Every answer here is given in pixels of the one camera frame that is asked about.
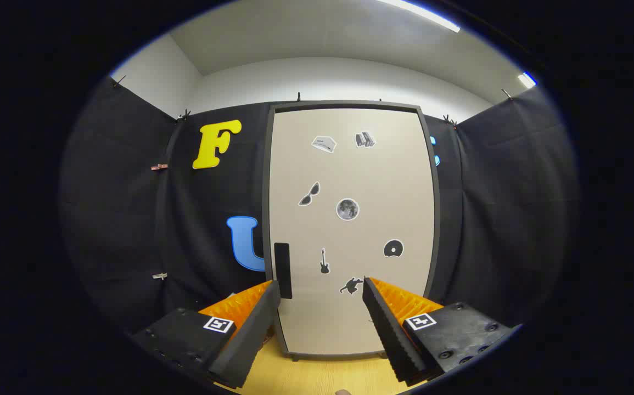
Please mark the small ceiling light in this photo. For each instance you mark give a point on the small ceiling light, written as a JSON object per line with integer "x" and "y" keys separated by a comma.
{"x": 527, "y": 80}

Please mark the black backdrop cloth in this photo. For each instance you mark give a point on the black backdrop cloth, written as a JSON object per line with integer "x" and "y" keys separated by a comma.
{"x": 119, "y": 192}

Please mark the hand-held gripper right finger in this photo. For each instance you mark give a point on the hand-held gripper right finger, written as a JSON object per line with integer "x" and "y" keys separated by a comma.
{"x": 388, "y": 334}

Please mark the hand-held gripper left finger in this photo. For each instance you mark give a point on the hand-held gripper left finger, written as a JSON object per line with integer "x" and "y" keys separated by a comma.
{"x": 251, "y": 334}

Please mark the grey cabinet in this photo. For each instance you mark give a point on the grey cabinet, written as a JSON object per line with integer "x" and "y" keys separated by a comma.
{"x": 265, "y": 181}

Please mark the white clothespin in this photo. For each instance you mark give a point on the white clothespin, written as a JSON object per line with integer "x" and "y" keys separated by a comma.
{"x": 160, "y": 276}

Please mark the pink clothespin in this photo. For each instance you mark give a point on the pink clothespin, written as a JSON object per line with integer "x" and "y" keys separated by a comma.
{"x": 159, "y": 167}

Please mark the long ceiling light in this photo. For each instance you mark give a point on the long ceiling light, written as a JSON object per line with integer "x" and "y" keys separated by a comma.
{"x": 421, "y": 13}

